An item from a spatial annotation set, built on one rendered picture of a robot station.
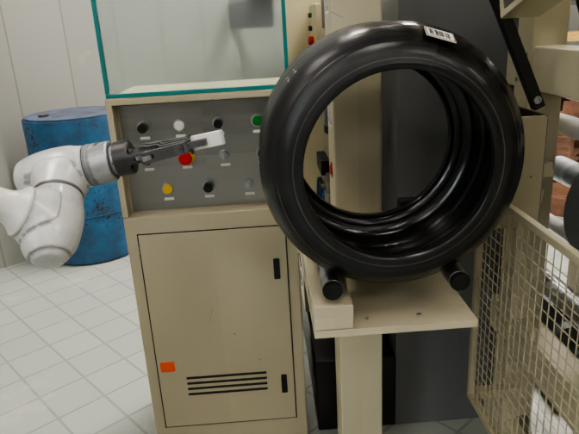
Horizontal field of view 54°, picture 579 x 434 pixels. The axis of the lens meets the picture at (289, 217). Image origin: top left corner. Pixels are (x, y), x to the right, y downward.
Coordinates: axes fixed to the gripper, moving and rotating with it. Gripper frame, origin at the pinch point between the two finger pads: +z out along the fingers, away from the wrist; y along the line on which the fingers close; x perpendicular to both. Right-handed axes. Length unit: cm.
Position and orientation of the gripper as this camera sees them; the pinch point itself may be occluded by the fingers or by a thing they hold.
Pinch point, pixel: (208, 139)
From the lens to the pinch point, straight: 124.2
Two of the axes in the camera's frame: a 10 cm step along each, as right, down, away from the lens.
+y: -0.5, -3.3, 9.4
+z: 9.8, -2.1, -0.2
